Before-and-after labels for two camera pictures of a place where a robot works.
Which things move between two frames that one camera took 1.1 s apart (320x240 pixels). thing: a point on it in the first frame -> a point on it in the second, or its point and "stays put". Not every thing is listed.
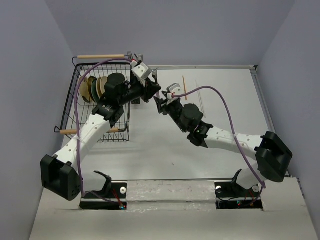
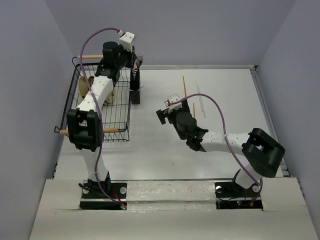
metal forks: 140,58 stays put
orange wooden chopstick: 185,87 stays put
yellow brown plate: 91,78 stays put
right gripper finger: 159,102 -> 162,115
